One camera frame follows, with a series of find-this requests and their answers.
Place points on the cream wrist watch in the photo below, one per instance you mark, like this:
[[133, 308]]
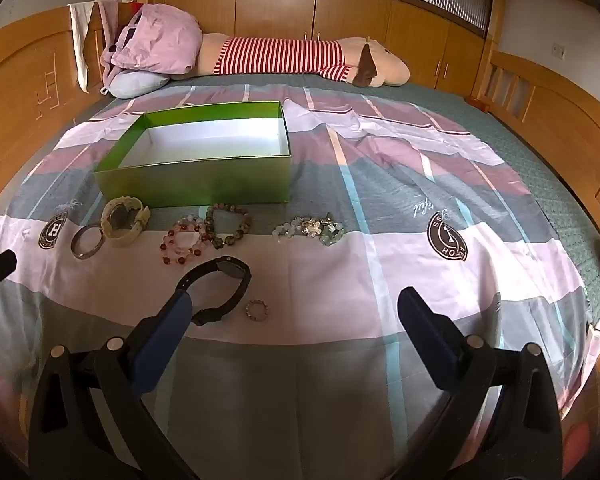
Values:
[[140, 215]]

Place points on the pink and grey bed sheet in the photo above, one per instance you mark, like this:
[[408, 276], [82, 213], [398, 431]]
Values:
[[330, 285]]

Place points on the wooden footboard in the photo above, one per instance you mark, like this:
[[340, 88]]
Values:
[[565, 120]]

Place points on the white towel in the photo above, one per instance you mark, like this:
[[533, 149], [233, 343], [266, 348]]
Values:
[[80, 35]]

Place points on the green cardboard box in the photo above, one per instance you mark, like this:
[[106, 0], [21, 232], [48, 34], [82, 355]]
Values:
[[205, 180]]

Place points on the wooden headboard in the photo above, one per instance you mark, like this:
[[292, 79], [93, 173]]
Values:
[[20, 70]]

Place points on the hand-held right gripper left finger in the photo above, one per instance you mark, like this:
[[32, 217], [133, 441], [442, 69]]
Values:
[[162, 340]]

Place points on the silver bangle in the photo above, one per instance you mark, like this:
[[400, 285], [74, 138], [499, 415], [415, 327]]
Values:
[[73, 244]]

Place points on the blue-grey pillow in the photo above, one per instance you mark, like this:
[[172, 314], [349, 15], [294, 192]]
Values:
[[135, 85]]

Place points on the black bangle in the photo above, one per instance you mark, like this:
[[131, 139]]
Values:
[[230, 267]]

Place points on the pink quilt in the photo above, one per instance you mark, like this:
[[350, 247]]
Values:
[[160, 40]]

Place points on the wall socket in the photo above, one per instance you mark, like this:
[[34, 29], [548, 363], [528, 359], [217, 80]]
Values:
[[558, 50]]

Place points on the teal bedspread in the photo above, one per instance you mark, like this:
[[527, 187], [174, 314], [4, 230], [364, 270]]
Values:
[[555, 185]]

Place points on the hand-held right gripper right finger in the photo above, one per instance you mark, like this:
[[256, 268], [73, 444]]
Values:
[[430, 340]]

